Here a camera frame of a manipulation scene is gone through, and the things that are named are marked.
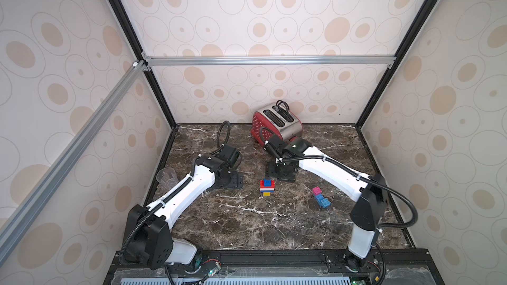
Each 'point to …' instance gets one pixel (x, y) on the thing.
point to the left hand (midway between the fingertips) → (236, 183)
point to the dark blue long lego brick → (267, 191)
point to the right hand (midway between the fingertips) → (279, 176)
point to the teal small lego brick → (325, 202)
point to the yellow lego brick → (267, 194)
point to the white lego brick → (267, 189)
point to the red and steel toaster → (275, 119)
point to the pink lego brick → (317, 190)
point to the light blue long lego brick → (319, 198)
